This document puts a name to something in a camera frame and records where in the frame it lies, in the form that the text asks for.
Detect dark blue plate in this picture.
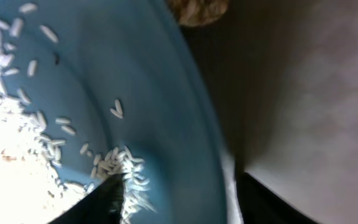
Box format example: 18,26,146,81
0,0,229,224

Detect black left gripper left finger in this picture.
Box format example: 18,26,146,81
49,174,124,224

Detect dark brown serving tray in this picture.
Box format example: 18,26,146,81
180,0,358,223

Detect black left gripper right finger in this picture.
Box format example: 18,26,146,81
236,172,317,224

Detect brown food scrap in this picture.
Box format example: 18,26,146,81
166,0,230,27

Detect white rice pile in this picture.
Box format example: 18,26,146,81
0,2,157,224

